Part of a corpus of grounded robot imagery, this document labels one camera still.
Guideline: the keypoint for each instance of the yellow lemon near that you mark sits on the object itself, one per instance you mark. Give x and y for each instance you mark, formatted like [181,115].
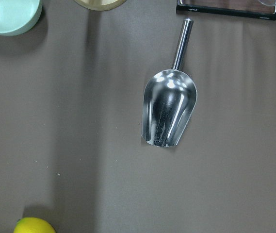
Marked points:
[33,225]

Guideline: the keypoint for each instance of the black glass rack tray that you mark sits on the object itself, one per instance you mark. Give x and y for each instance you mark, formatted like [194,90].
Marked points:
[238,8]

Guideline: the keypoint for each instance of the mint green bowl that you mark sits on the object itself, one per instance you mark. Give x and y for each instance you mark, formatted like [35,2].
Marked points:
[19,16]

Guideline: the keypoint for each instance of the wooden cup tree stand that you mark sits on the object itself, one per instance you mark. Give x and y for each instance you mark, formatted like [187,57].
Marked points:
[100,5]

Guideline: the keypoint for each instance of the steel ice scoop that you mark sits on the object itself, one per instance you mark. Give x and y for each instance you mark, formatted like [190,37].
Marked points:
[169,99]

